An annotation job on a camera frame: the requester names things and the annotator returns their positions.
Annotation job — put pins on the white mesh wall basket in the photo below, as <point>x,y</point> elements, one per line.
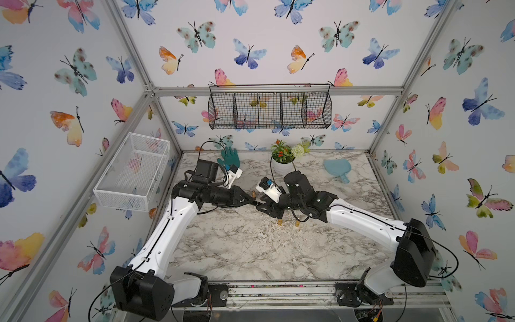
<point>132,176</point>

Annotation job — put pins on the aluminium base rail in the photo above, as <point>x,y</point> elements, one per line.
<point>334,294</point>

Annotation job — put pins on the black wire wall basket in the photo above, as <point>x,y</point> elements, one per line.
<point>272,107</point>

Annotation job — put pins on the artificial flower plant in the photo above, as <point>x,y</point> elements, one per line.
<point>284,154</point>

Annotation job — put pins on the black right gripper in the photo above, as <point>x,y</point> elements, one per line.
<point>272,209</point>

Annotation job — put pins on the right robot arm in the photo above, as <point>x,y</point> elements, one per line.
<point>413,249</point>

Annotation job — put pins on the light blue handled dish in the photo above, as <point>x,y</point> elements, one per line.
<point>338,168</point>

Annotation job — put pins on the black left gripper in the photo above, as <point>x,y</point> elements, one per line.
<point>235,192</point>

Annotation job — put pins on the white flower pot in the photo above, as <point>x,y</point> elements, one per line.
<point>282,169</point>

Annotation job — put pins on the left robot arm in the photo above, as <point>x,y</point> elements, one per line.
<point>140,287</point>

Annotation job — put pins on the teal hand-shaped silicone mat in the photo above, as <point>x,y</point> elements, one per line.
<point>229,158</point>

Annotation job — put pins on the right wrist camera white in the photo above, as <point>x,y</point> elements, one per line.
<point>270,189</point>

